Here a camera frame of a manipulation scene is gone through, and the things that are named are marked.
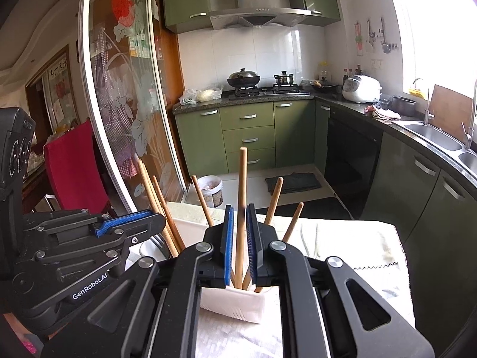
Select wooden cutting board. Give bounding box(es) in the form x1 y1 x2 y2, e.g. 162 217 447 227
428 84 477 143

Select dark curved counter cabinets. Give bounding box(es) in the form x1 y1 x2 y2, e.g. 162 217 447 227
360 130 477 345

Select small chrome faucet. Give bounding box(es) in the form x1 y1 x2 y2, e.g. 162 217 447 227
412 78 435 126

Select wall calendar poster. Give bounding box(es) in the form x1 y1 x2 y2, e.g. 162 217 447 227
40 50 81 132

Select slender wooden chopstick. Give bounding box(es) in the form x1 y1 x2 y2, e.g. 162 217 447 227
232 146 249 291

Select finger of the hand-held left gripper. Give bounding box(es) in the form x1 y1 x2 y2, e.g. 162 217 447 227
34 233 145 280
22 210 167 240

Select green base cabinets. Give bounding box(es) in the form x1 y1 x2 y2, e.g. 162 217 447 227
173 97 329 178

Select white plastic utensil holder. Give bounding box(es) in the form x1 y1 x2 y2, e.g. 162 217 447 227
169 216 281 324

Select black wok with lid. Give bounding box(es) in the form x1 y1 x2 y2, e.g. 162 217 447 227
226 68 262 89

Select steel range hood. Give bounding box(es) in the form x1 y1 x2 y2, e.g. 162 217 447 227
207 0 312 31

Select pink checked dish cloth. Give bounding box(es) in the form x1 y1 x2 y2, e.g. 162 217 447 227
363 104 399 121

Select red covered chair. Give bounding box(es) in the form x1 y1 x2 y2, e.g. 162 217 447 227
44 119 113 217

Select white plastic bucket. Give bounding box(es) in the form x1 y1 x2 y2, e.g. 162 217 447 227
195 175 224 208

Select dark pot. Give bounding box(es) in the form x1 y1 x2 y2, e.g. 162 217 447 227
391 96 417 117

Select bunch of wooden chopsticks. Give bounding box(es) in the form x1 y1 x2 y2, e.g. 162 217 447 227
136 157 304 293

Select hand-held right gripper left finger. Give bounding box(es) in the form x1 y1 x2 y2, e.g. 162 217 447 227
41 204 235 358

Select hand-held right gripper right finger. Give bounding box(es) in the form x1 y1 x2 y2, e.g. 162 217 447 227
245 203 436 358

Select dark floor mat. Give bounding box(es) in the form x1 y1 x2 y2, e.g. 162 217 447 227
265 172 322 195

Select tall chrome faucet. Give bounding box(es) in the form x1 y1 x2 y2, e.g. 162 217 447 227
461 78 477 150

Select black gas stove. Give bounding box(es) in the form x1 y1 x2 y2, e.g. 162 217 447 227
228 84 311 100

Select etched glass sliding door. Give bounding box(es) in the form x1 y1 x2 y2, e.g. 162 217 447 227
78 0 188 217

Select white rice cooker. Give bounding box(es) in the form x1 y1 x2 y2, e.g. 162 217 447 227
342 75 384 104

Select white and green tablecloth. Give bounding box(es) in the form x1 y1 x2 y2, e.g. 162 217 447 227
127 209 416 358

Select black built-in appliance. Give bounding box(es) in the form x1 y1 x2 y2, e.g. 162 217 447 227
324 105 385 217

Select plastic bags with food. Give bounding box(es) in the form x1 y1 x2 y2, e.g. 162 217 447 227
179 84 224 106

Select stainless steel sink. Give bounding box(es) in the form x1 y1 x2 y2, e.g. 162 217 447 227
391 119 477 180

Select black frying pan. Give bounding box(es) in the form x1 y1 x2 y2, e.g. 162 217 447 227
309 76 340 92

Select hanging kitchen utensils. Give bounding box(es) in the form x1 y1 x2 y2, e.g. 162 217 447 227
354 17 398 57

